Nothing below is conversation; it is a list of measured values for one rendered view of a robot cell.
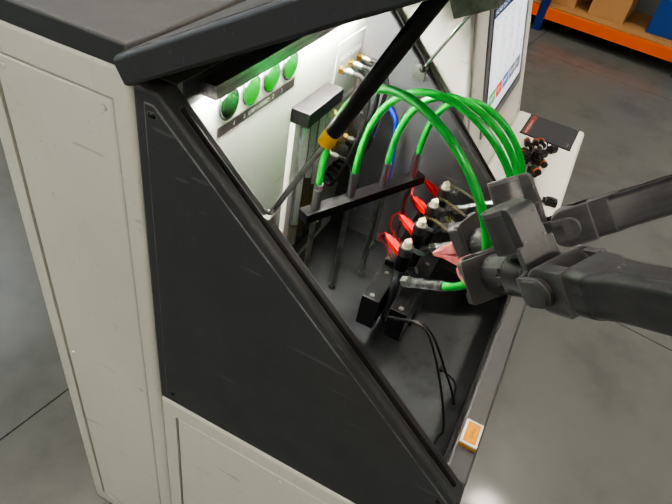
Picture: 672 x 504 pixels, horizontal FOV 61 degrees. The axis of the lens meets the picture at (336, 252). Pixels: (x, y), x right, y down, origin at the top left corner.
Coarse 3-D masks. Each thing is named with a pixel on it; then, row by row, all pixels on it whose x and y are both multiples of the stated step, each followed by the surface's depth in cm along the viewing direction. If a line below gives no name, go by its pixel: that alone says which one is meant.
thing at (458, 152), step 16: (400, 96) 86; (432, 112) 83; (448, 144) 82; (320, 160) 107; (464, 160) 81; (320, 176) 109; (480, 192) 82; (480, 208) 82; (480, 224) 83; (448, 288) 93; (464, 288) 90
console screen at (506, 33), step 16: (512, 0) 142; (528, 0) 162; (496, 16) 130; (512, 16) 146; (496, 32) 134; (512, 32) 151; (496, 48) 137; (512, 48) 155; (496, 64) 141; (512, 64) 160; (496, 80) 145; (512, 80) 165; (496, 96) 149
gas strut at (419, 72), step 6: (468, 18) 112; (462, 24) 113; (456, 30) 114; (450, 36) 115; (444, 42) 116; (438, 48) 118; (432, 60) 119; (414, 66) 121; (420, 66) 121; (426, 66) 120; (414, 72) 122; (420, 72) 122; (426, 72) 122; (414, 78) 123; (420, 78) 122
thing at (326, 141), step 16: (432, 0) 50; (448, 0) 50; (416, 16) 51; (432, 16) 51; (400, 32) 53; (416, 32) 52; (400, 48) 54; (384, 64) 55; (368, 80) 57; (384, 80) 57; (352, 96) 60; (368, 96) 59; (352, 112) 60; (336, 128) 62; (320, 144) 65; (288, 192) 72; (272, 208) 75
